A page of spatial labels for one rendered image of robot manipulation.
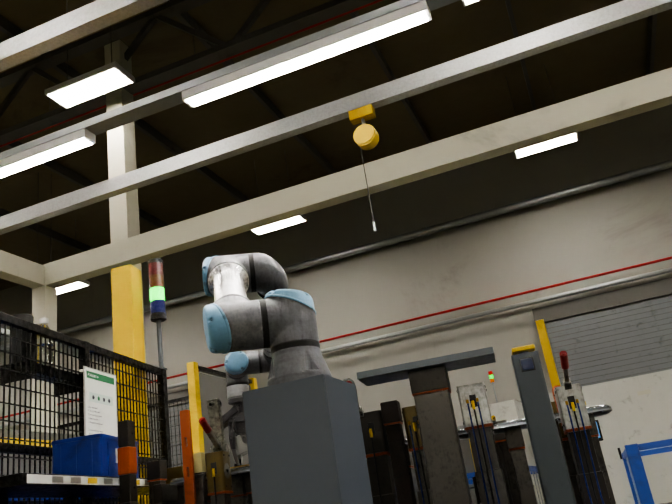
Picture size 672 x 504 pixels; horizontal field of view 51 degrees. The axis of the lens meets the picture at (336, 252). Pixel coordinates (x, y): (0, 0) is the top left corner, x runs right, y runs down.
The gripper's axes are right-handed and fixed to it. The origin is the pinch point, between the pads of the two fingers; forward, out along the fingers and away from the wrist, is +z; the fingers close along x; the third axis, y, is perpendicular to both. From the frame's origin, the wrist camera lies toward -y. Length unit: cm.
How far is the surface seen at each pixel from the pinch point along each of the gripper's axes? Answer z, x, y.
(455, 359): -13, -40, 78
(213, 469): 3.3, -20.8, 0.2
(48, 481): 3, -54, -32
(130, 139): -555, 634, -376
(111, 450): -7.4, -18.1, -34.8
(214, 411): -14.4, -16.9, 0.1
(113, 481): 2.4, -21.4, -32.3
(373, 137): -201, 169, 43
